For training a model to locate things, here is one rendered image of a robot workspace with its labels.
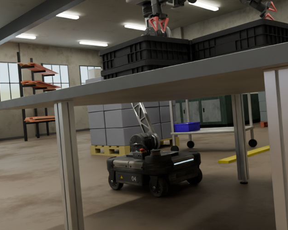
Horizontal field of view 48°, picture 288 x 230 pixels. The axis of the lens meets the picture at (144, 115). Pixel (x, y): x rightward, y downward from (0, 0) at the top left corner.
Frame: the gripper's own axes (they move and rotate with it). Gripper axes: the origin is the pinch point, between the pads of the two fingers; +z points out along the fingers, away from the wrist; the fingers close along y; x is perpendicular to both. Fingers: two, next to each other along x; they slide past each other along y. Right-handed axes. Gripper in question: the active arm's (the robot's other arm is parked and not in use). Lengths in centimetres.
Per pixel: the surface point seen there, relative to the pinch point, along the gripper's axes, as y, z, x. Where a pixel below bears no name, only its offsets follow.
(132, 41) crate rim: -39.1, 15.0, -19.3
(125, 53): -37.9, 18.5, -11.2
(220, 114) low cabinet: 539, 54, 366
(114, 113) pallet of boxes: 126, 32, 235
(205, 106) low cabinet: 536, 29, 405
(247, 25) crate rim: -10, 19, -61
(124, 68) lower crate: -39.2, 25.8, -10.8
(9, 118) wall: 245, -37, 1026
